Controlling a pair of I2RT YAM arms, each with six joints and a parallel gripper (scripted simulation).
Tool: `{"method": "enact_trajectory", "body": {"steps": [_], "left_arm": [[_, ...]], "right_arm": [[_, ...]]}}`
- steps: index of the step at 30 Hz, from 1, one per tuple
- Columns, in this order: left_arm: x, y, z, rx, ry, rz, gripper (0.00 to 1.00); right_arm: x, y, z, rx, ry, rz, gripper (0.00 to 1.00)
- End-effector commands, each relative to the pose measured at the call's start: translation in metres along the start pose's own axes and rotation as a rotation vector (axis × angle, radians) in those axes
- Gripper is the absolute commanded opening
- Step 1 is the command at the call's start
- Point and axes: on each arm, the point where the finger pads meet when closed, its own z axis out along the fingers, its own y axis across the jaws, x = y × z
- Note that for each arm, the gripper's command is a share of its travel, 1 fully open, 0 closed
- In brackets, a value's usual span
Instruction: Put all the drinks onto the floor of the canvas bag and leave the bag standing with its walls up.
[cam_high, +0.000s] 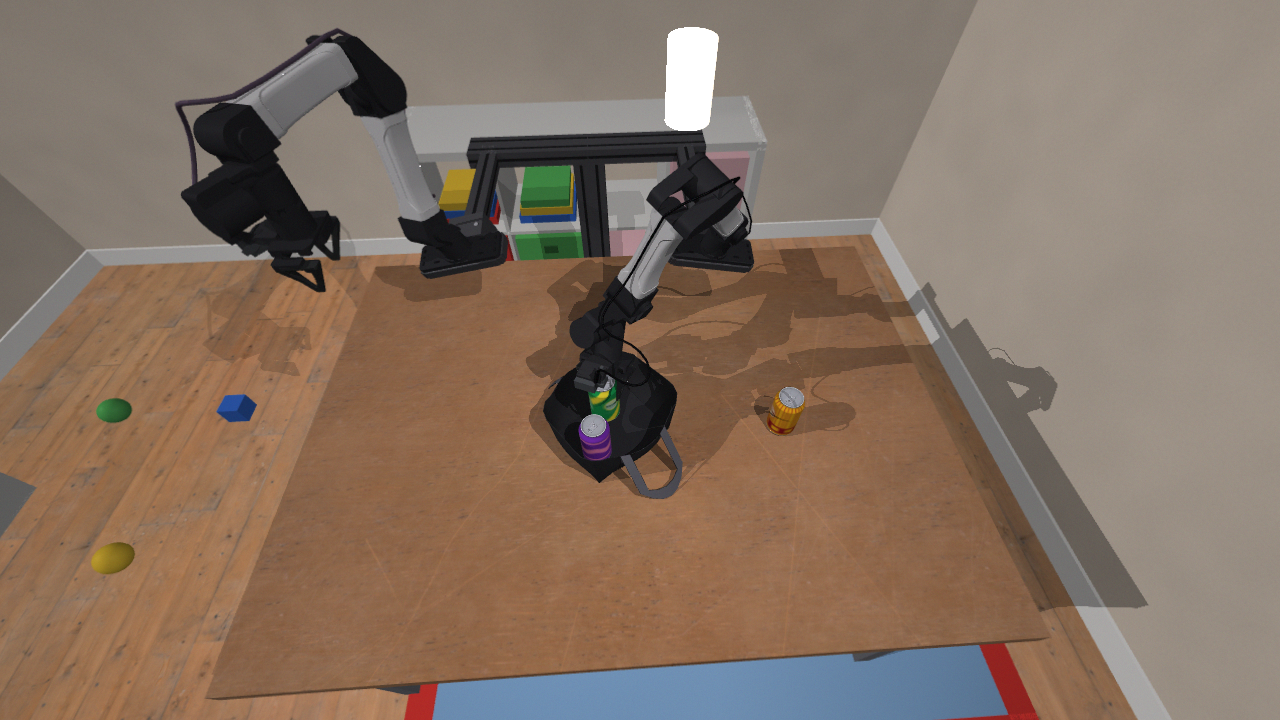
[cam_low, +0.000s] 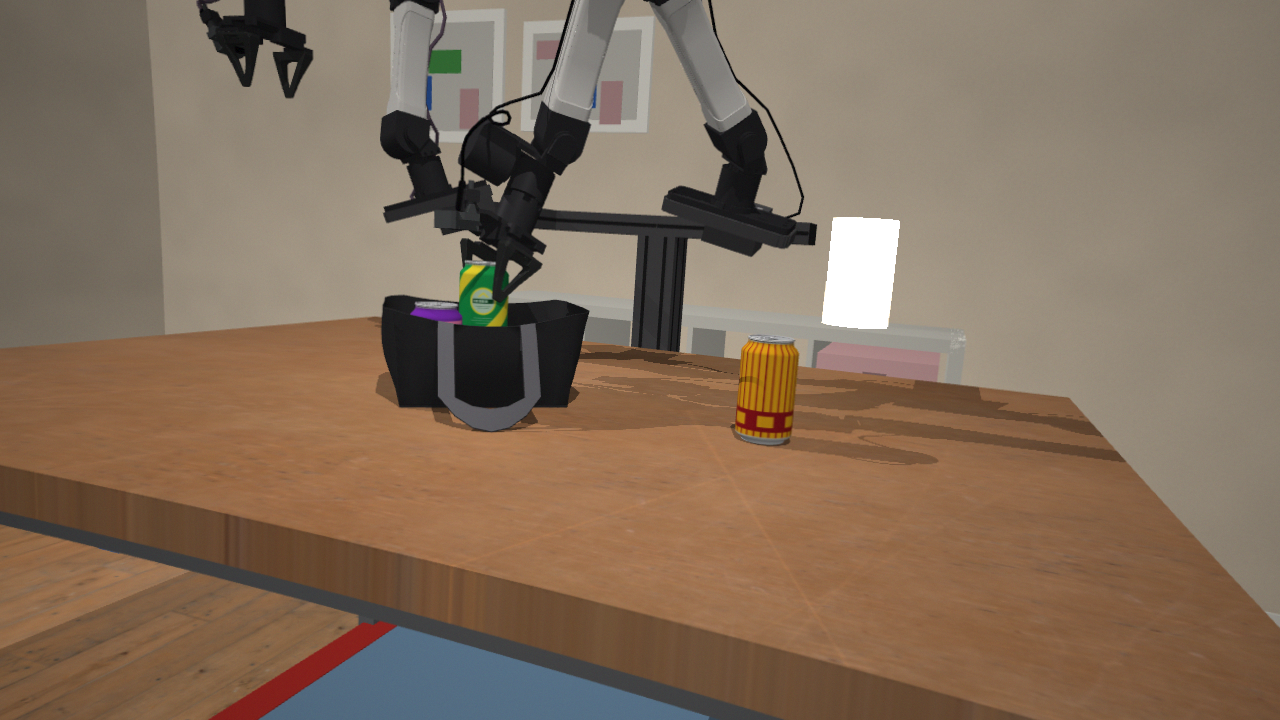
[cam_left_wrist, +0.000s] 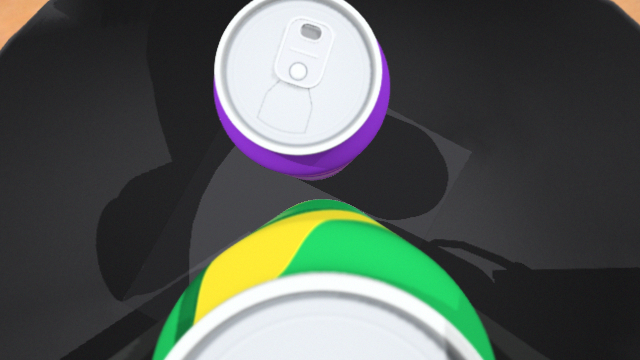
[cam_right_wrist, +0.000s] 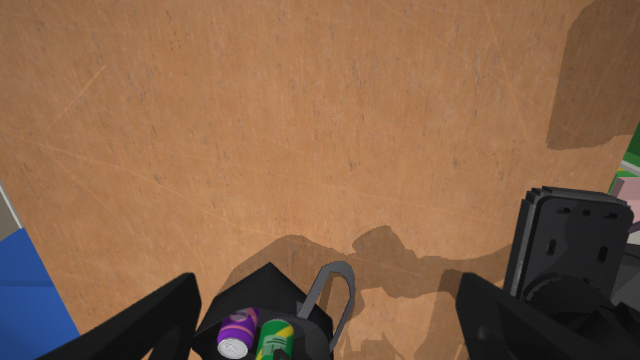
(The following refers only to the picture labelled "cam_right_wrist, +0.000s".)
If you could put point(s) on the purple drink can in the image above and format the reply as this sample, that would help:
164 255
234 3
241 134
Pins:
237 333

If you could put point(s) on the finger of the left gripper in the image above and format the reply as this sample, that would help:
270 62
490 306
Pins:
279 353

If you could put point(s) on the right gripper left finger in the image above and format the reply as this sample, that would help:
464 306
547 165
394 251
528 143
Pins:
164 320

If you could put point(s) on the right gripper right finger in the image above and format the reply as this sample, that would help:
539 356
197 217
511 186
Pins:
492 320

